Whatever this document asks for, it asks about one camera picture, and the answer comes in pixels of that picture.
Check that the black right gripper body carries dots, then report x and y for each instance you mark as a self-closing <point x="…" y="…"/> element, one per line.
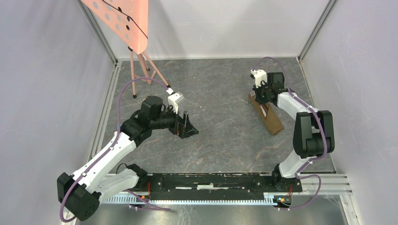
<point x="262" y="93"/>

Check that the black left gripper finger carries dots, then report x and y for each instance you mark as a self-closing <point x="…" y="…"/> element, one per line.
<point x="186" y="117"/>
<point x="187" y="129"/>

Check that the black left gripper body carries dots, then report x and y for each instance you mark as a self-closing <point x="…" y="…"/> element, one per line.
<point x="164" y="120"/>

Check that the silver fork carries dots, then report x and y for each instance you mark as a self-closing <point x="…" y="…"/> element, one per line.
<point x="265" y="109"/>

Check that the brown cloth napkin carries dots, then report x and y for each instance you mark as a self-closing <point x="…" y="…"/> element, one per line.
<point x="271" y="122"/>

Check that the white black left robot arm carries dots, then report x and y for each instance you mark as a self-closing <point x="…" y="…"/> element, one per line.
<point x="84" y="190"/>

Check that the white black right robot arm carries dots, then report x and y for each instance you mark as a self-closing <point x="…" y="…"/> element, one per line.
<point x="313" y="136"/>

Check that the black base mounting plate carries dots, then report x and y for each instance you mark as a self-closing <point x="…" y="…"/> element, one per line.
<point x="214" y="186"/>

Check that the pink music stand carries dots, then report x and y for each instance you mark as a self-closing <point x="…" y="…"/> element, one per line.
<point x="128" y="19"/>

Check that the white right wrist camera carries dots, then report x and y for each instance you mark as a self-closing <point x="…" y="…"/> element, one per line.
<point x="260" y="78"/>

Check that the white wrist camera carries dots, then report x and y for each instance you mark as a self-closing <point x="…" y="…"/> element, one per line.
<point x="174" y="99"/>
<point x="260" y="78"/>

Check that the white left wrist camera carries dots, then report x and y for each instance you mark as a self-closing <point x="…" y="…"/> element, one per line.
<point x="174" y="99"/>

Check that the aluminium frame rail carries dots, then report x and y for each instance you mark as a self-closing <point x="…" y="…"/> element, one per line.
<point x="106" y="103"/>

